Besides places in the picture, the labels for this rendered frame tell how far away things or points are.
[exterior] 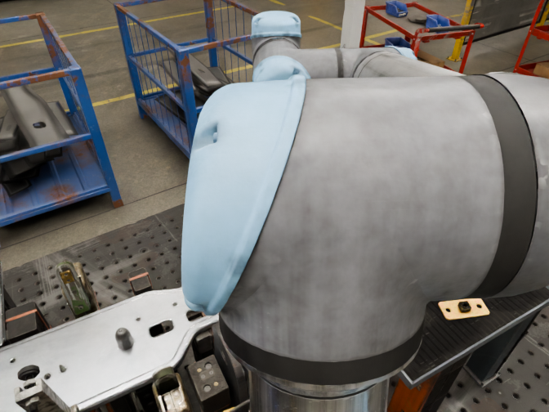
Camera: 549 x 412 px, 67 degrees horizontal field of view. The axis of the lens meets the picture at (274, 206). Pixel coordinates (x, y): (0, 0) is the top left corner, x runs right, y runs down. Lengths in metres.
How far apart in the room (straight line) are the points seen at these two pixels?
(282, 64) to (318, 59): 0.06
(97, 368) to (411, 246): 0.85
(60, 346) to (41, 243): 1.89
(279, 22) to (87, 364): 0.75
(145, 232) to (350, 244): 1.50
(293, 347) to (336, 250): 0.05
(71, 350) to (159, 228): 0.75
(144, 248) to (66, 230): 1.36
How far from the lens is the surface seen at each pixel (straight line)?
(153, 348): 0.96
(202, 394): 0.75
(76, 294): 1.05
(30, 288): 1.61
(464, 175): 0.18
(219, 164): 0.16
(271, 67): 0.54
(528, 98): 0.21
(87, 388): 0.95
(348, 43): 5.01
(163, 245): 1.58
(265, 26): 0.64
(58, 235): 2.89
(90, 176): 3.02
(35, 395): 0.73
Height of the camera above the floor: 1.79
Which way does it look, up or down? 40 degrees down
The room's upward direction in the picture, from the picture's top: straight up
